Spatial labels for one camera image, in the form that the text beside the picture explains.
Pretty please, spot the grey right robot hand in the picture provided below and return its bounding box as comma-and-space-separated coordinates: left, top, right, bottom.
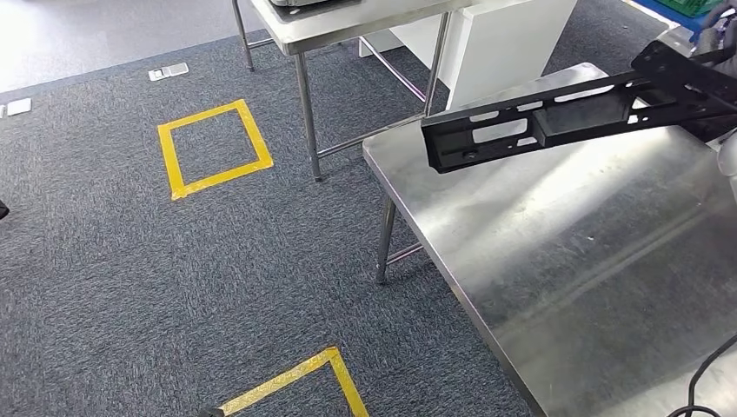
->
695, 0, 737, 79

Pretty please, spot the long black plastic part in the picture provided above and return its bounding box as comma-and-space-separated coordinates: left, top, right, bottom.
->
420, 68, 737, 175

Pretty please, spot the blue metal shelf rack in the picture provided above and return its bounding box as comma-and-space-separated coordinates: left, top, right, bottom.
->
633, 0, 737, 30

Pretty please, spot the stainless steel workbench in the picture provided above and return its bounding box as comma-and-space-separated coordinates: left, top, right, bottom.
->
362, 62, 737, 417

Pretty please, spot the green plastic crate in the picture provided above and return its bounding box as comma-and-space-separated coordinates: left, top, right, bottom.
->
656, 0, 727, 17

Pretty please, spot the yellow floor tape square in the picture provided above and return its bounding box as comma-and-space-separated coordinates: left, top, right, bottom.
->
156, 98, 276, 202
218, 346, 369, 417

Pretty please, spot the white cabinet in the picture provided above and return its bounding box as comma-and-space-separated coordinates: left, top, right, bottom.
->
357, 0, 579, 110

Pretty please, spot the stainless steel table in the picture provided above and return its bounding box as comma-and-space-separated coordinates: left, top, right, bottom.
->
231, 0, 479, 183

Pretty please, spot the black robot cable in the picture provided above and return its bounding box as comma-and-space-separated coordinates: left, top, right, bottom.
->
667, 334, 737, 417

